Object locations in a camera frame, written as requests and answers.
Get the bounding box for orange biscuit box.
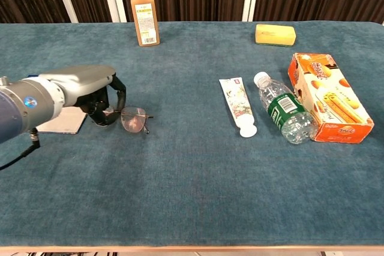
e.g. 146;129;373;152
287;52;375;144

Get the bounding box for teal blue table cloth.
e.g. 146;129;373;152
0;21;384;248

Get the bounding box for brown juice bottle white cap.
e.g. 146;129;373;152
130;0;161;47

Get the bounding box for thin-framed eyeglasses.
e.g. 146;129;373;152
103;105;154;135

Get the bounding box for yellow sponge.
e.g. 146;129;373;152
254;23;297;47

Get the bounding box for clear water bottle green label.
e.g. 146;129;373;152
253;71;319;145

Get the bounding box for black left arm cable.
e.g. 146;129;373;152
0;128;41;171

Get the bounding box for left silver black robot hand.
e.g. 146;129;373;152
38;64;127;127

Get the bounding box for white floral toothpaste tube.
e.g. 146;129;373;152
218;77;258;138

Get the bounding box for blue box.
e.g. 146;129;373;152
27;73;88;135

